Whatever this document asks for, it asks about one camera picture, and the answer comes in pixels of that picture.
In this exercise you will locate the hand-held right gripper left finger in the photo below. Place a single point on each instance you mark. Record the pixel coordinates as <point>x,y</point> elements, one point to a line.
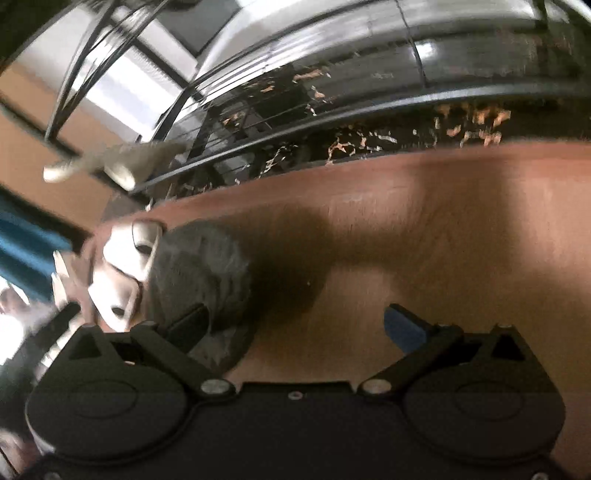
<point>187,325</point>

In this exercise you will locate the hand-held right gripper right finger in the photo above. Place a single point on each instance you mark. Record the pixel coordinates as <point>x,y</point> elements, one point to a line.
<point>406,330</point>

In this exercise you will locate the black metal shoe rack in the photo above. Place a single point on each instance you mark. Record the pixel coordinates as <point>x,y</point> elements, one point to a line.
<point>461,94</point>

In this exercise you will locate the beige slip-on sandal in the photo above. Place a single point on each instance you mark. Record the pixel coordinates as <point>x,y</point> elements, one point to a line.
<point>108,295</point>
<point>138,233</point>

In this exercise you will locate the pale green slipper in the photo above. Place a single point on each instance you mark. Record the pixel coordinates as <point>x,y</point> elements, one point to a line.
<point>129,159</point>

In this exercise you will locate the teal curtain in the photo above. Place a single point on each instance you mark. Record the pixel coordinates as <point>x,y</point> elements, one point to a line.
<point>27,244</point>

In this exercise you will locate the wooden cabinet panel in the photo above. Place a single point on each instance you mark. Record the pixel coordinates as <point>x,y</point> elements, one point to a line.
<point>46,175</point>

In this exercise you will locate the white paper bag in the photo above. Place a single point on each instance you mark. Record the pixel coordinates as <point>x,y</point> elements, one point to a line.
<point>138,92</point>

